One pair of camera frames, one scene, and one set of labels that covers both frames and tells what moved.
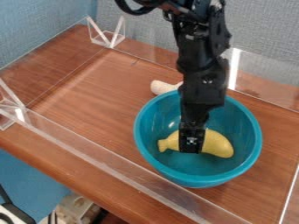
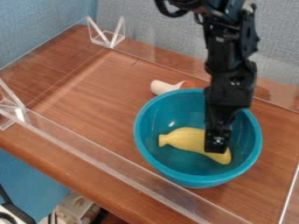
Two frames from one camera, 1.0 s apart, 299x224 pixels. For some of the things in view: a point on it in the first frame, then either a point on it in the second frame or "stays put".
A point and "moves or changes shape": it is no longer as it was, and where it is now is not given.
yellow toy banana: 216,145 moves or changes shape
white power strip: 80,210 stays put
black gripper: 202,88 -> 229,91
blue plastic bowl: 200,171 stays put
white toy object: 161,87 stays put
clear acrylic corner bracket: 108,38 stays put
